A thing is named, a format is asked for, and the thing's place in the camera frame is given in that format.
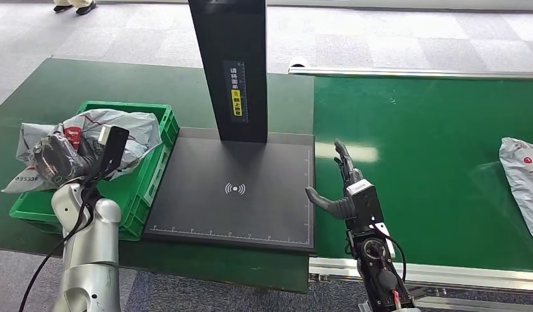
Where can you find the person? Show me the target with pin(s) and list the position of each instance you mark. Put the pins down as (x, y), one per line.
(77, 6)

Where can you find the dark green work table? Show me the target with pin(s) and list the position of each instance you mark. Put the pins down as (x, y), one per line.
(42, 86)

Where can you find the black inbound scanner machine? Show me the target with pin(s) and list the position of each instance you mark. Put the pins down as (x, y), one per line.
(232, 194)

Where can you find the green plastic crate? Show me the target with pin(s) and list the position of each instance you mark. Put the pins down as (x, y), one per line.
(137, 189)

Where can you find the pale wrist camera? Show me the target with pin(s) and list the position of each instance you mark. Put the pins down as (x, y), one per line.
(365, 202)
(116, 146)

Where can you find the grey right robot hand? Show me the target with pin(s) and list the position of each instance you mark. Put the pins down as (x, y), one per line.
(335, 206)

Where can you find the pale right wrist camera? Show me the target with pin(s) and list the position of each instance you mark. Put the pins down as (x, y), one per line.
(365, 202)

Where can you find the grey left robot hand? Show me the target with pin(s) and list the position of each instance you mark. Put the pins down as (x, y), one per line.
(55, 159)

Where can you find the grey plastic mailer package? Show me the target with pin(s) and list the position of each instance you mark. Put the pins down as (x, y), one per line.
(133, 129)
(525, 185)

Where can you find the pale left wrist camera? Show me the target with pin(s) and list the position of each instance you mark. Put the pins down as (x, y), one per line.
(116, 146)

